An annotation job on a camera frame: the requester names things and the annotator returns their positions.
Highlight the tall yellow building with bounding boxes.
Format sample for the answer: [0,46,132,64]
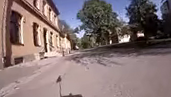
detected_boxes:
[0,0,73,70]

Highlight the cobblestone gutter strip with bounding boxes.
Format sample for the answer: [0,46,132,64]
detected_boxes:
[0,69,50,97]

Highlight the round green tree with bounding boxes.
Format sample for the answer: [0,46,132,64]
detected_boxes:
[72,0,125,50]

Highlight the small white building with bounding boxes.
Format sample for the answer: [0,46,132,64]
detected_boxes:
[117,32,133,45]

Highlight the grey asphalt road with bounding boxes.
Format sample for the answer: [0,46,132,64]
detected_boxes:
[0,35,171,97]

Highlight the dark green tree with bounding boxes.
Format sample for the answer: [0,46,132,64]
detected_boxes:
[123,0,164,43]

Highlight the tree behind yellow building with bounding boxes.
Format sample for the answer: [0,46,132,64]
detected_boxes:
[57,17,83,53]

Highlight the grey asphalt pavement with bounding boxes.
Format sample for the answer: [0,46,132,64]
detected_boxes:
[0,54,71,97]

